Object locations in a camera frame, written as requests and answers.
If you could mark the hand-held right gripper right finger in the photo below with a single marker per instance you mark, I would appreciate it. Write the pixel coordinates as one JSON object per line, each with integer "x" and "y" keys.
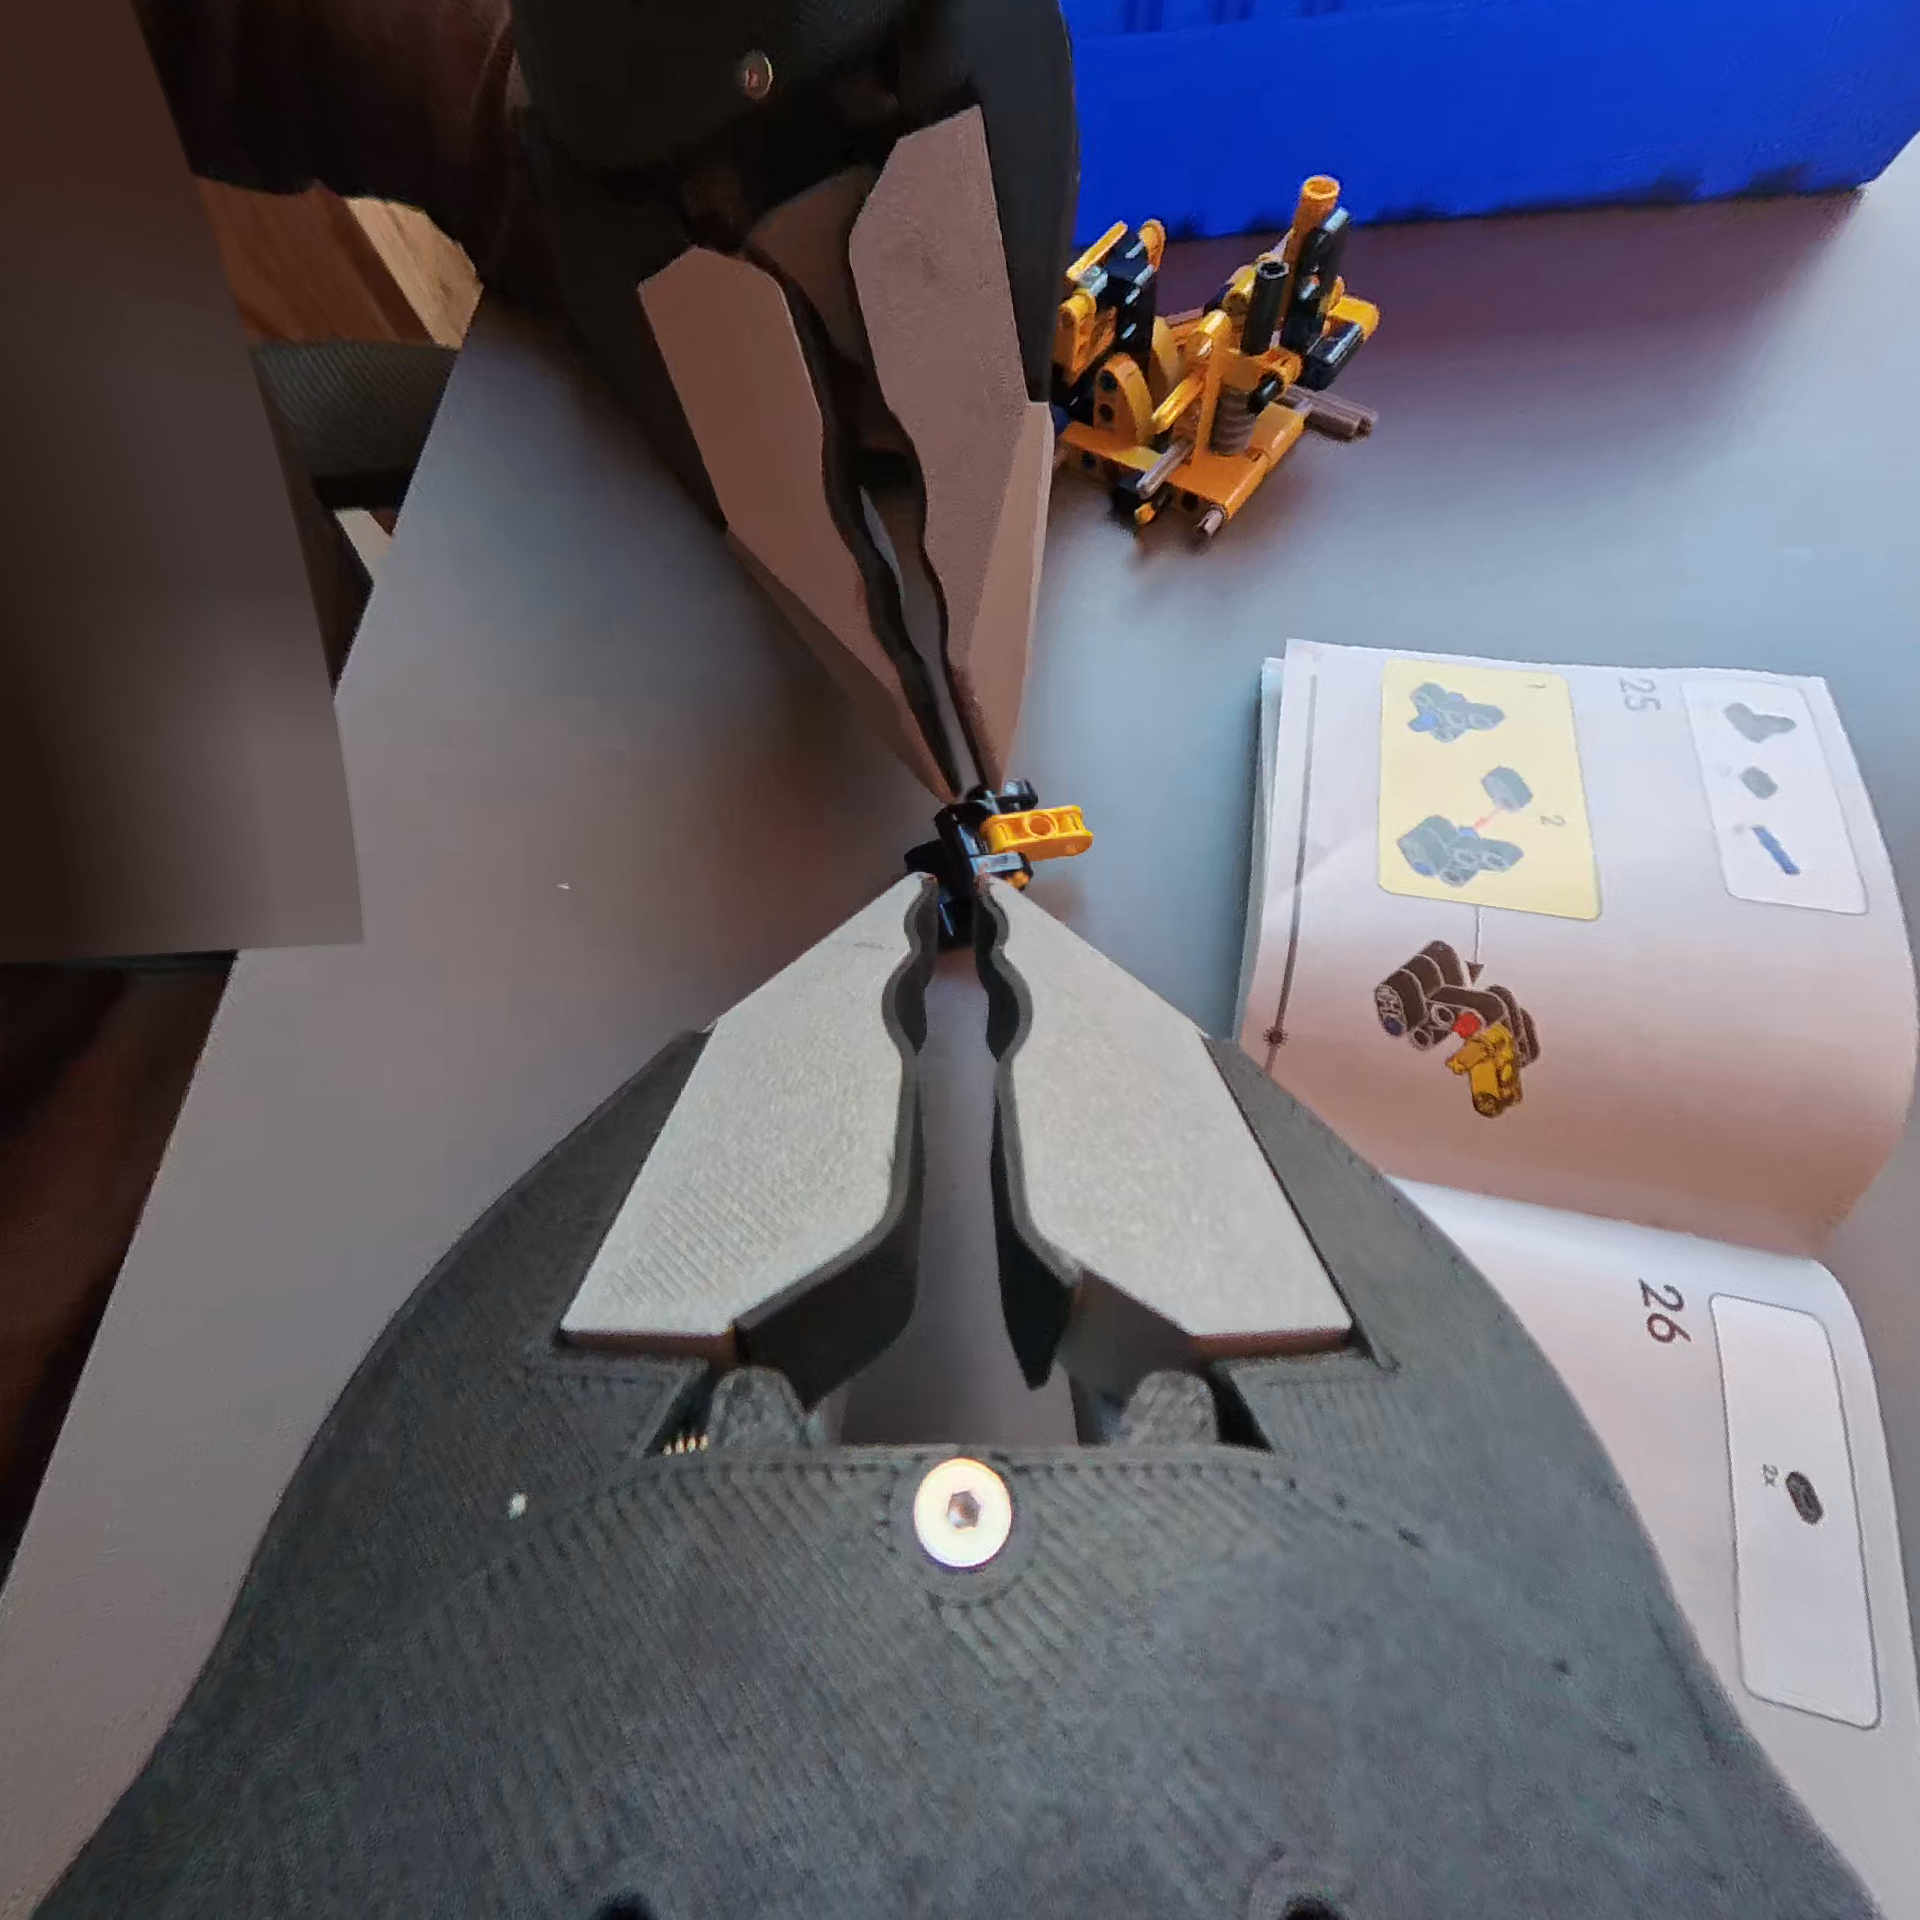
{"x": 1139, "y": 1169}

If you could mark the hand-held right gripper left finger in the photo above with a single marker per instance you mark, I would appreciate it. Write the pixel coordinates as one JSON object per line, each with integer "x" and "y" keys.
{"x": 780, "y": 1139}

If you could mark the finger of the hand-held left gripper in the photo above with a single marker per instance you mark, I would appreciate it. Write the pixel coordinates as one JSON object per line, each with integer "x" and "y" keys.
{"x": 974, "y": 373}
{"x": 750, "y": 406}

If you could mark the small black yellow lego assembly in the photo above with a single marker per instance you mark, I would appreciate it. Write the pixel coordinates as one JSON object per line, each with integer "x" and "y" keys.
{"x": 1036, "y": 828}

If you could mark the yellow black lego model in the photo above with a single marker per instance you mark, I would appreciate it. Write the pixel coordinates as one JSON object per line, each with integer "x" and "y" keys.
{"x": 1201, "y": 390}

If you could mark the open lego instruction booklet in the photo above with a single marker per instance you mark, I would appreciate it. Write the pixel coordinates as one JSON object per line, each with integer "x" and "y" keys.
{"x": 1649, "y": 1082}

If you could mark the blue plastic bin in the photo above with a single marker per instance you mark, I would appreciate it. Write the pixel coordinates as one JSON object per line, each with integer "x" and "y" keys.
{"x": 1498, "y": 104}

